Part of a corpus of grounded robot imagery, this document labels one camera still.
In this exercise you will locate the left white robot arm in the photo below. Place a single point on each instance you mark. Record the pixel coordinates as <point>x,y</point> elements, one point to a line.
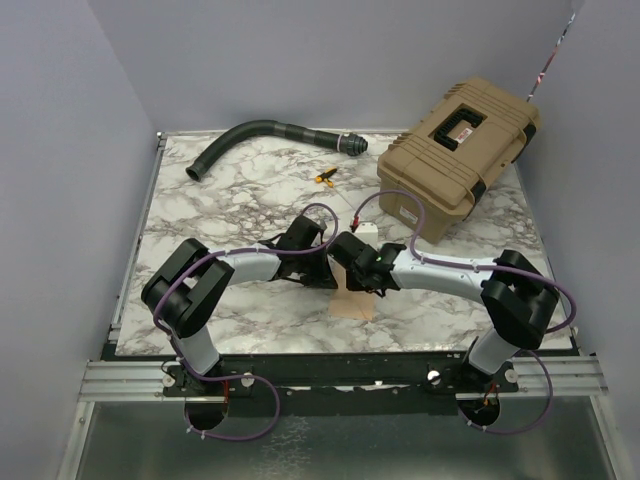
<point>184,292</point>

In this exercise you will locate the small yellow black tool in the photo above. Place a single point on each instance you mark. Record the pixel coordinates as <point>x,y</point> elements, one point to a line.
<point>325,177</point>

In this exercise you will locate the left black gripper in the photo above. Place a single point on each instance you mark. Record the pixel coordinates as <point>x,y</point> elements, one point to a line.
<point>323,278</point>

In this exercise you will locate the tan plastic toolbox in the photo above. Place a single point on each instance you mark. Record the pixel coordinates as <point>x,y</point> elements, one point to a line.
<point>451,157</point>

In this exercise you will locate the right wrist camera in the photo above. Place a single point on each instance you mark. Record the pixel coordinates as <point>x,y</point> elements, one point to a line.
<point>365,231</point>

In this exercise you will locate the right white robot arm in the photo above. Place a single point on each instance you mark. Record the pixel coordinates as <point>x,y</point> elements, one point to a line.
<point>520,302</point>

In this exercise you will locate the aluminium rail frame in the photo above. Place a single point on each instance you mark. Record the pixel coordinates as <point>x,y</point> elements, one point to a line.
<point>135,434</point>

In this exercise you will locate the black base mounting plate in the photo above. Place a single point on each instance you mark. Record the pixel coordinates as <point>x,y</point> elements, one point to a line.
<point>344,384</point>

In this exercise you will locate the pink tan envelope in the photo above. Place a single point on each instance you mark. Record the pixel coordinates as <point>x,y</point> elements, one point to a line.
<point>347,304</point>

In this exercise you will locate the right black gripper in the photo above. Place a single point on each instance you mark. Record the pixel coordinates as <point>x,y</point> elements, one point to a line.
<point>354,284</point>

